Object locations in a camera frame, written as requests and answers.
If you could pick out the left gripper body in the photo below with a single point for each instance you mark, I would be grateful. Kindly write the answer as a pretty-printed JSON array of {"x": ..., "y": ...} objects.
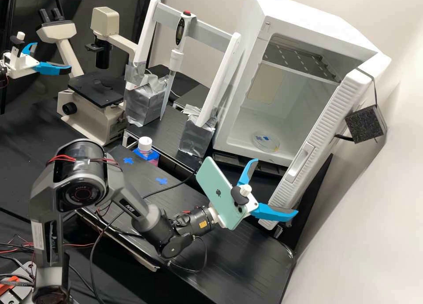
[{"x": 20, "y": 64}]

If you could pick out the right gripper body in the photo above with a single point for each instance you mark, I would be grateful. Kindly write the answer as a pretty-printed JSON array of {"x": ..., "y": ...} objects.
[{"x": 218, "y": 218}]

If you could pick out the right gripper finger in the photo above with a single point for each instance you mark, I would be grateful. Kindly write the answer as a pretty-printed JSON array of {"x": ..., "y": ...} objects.
[
  {"x": 246, "y": 175},
  {"x": 272, "y": 214}
]

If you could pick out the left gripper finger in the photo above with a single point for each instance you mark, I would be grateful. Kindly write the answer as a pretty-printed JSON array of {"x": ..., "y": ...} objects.
[
  {"x": 29, "y": 47},
  {"x": 53, "y": 69}
]

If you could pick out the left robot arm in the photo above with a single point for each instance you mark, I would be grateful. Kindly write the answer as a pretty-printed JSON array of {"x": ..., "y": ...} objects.
[{"x": 2, "y": 73}]

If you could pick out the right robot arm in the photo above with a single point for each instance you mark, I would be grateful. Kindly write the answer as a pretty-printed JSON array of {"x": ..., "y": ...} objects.
[{"x": 79, "y": 173}]

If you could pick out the incubator door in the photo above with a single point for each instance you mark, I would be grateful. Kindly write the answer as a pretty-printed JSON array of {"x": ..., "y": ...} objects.
[{"x": 325, "y": 129}]

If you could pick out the left phone holder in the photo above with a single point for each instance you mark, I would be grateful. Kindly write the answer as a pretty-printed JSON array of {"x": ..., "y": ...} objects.
[{"x": 15, "y": 49}]

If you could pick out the petri dish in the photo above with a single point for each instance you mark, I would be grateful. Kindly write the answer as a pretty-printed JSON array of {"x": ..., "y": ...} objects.
[{"x": 266, "y": 141}]

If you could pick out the cream microscope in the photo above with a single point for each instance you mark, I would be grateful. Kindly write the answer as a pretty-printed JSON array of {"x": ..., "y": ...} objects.
[{"x": 92, "y": 112}]

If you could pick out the blue bottle holder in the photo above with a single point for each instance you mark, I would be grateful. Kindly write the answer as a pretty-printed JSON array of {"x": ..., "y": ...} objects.
[{"x": 150, "y": 159}]

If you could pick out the white pipette stand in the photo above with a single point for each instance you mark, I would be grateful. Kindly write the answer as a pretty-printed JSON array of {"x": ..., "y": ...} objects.
[{"x": 216, "y": 86}]

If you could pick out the small bottle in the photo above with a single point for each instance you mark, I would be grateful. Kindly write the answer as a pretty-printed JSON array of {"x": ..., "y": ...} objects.
[{"x": 144, "y": 145}]

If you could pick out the pipette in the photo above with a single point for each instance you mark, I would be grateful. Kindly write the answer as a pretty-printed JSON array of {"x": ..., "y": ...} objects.
[{"x": 178, "y": 36}]

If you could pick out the white incubator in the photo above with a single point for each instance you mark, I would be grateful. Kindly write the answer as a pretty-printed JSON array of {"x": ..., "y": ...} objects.
[{"x": 297, "y": 26}]

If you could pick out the right wrist camera phone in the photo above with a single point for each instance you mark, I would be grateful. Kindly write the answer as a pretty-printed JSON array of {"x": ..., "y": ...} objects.
[{"x": 216, "y": 188}]

